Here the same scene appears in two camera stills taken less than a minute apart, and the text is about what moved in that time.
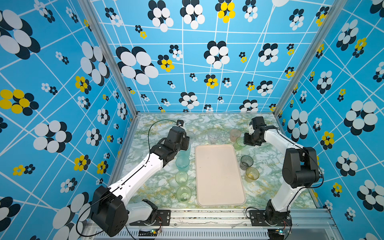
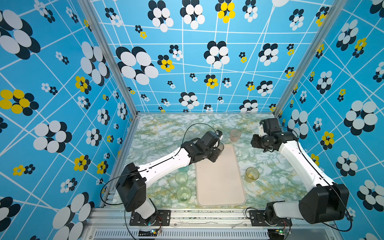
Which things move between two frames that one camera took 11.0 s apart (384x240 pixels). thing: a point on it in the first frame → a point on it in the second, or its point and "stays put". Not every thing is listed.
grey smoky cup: [246, 161] → [221, 146]
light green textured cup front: [184, 194] stays put
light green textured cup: [181, 177] stays put
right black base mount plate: [258, 218] stays put
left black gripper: [186, 143] → [217, 152]
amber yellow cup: [251, 174] stays put
